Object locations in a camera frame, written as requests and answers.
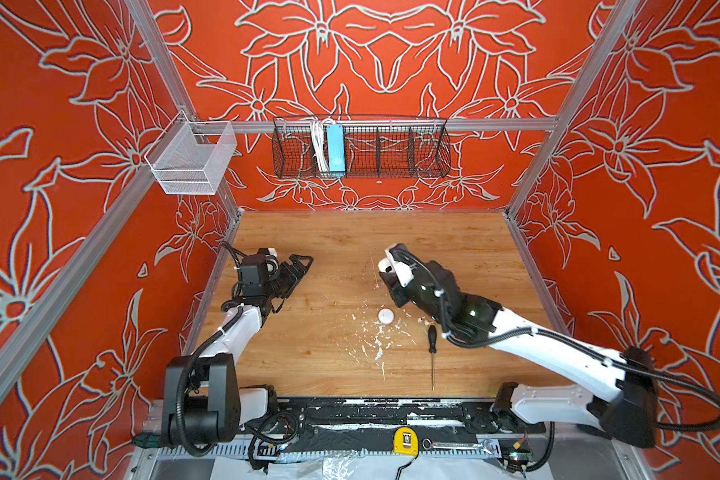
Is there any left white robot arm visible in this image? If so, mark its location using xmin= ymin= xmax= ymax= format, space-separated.
xmin=160 ymin=242 xmax=314 ymax=457

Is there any white coiled cable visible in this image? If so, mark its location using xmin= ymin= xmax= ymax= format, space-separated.
xmin=310 ymin=119 xmax=329 ymax=175

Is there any yellow tape measure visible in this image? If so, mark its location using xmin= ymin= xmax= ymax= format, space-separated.
xmin=393 ymin=427 xmax=419 ymax=457

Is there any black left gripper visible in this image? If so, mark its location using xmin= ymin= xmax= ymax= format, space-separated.
xmin=263 ymin=255 xmax=311 ymax=300

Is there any clear plastic wall bin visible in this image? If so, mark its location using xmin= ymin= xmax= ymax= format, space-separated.
xmin=145 ymin=111 xmax=238 ymax=195

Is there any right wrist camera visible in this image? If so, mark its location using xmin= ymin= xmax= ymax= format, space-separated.
xmin=378 ymin=250 xmax=414 ymax=288

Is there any silver wrench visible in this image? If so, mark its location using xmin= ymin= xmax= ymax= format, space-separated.
xmin=421 ymin=438 xmax=490 ymax=451

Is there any white earbud charging case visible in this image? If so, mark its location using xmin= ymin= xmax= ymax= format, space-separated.
xmin=377 ymin=308 xmax=395 ymax=325

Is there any light blue box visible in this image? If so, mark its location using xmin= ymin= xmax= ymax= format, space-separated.
xmin=326 ymin=123 xmax=346 ymax=177

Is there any black handled screwdriver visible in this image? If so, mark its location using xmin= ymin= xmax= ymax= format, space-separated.
xmin=427 ymin=324 xmax=439 ymax=390

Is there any black wire wall basket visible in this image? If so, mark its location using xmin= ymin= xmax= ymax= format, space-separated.
xmin=272 ymin=115 xmax=453 ymax=180

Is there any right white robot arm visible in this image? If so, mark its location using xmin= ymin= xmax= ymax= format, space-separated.
xmin=378 ymin=244 xmax=720 ymax=449

